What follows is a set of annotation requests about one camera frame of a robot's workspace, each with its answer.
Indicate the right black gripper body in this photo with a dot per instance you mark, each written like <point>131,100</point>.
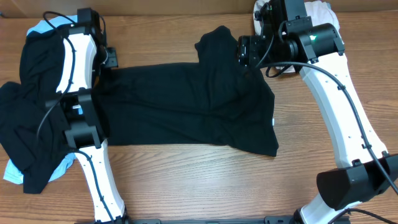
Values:
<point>254,48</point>

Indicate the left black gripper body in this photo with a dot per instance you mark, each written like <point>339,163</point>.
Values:
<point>112,60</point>

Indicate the black t-shirt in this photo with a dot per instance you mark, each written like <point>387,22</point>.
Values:
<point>214,101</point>

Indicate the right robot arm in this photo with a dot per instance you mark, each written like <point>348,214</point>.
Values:
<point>305,36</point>

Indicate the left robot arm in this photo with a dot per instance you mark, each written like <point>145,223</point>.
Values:
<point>78,115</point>

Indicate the black clothes pile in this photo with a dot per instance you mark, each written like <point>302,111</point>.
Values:
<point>29,137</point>

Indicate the beige folded trousers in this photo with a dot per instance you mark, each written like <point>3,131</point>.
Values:
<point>319,11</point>

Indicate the light blue garment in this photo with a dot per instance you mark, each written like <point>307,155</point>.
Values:
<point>12,173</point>

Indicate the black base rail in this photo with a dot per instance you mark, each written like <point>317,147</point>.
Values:
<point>211,221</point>

